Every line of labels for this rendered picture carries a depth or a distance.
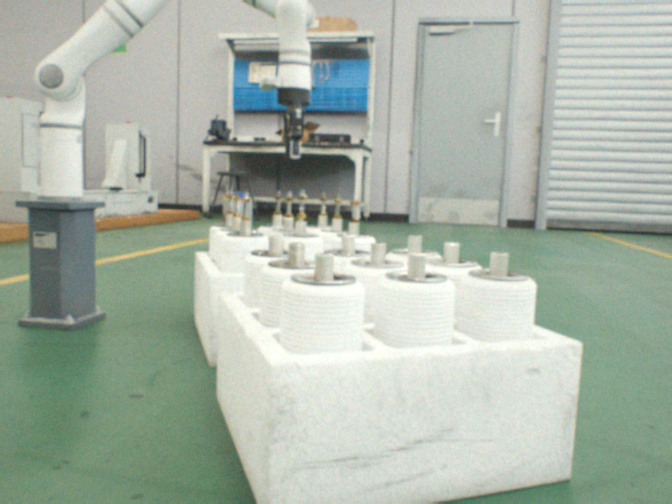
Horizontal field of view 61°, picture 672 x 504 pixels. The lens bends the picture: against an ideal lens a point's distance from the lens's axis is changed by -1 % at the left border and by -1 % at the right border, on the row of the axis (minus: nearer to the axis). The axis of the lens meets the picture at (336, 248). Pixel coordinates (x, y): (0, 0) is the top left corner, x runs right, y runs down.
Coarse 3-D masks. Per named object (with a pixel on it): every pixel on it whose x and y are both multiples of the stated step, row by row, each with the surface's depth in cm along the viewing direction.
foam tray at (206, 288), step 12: (204, 252) 144; (204, 264) 124; (204, 276) 120; (216, 276) 109; (228, 276) 110; (240, 276) 111; (204, 288) 120; (216, 288) 109; (228, 288) 110; (240, 288) 111; (204, 300) 120; (216, 300) 110; (204, 312) 120; (216, 312) 110; (204, 324) 120; (216, 324) 110; (204, 336) 120; (216, 336) 111; (204, 348) 120; (216, 348) 111; (216, 360) 111
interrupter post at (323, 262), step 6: (318, 258) 65; (324, 258) 65; (330, 258) 65; (318, 264) 65; (324, 264) 65; (330, 264) 65; (318, 270) 65; (324, 270) 65; (330, 270) 65; (318, 276) 65; (324, 276) 65; (330, 276) 65
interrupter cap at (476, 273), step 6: (474, 270) 76; (480, 270) 77; (486, 270) 76; (510, 270) 76; (474, 276) 72; (480, 276) 71; (486, 276) 71; (492, 276) 71; (510, 276) 74; (516, 276) 73; (522, 276) 73; (528, 276) 72
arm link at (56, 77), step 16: (112, 0) 130; (96, 16) 130; (112, 16) 129; (128, 16) 130; (80, 32) 130; (96, 32) 130; (112, 32) 130; (128, 32) 132; (64, 48) 130; (80, 48) 130; (96, 48) 130; (112, 48) 133; (48, 64) 129; (64, 64) 129; (80, 64) 130; (48, 80) 129; (64, 80) 130; (48, 96) 131; (64, 96) 133
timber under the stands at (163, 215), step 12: (120, 216) 424; (132, 216) 429; (144, 216) 442; (156, 216) 460; (168, 216) 480; (180, 216) 502; (192, 216) 526; (0, 228) 299; (12, 228) 307; (24, 228) 316; (96, 228) 382; (108, 228) 395; (120, 228) 410; (0, 240) 299; (12, 240) 308
